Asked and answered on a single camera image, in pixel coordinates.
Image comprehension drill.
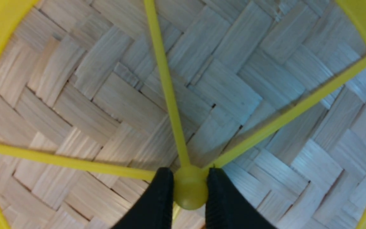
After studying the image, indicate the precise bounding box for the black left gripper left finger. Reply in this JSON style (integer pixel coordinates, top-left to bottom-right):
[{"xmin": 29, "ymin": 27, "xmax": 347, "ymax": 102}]
[{"xmin": 112, "ymin": 168, "xmax": 174, "ymax": 229}]

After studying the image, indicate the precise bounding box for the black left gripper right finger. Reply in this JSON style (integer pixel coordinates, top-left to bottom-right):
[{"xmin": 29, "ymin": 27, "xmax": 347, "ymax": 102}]
[{"xmin": 205, "ymin": 168, "xmax": 275, "ymax": 229}]

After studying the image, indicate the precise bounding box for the yellow woven bamboo steamer lid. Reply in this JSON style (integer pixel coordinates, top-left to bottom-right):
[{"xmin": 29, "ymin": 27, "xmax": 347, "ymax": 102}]
[{"xmin": 0, "ymin": 0, "xmax": 366, "ymax": 229}]

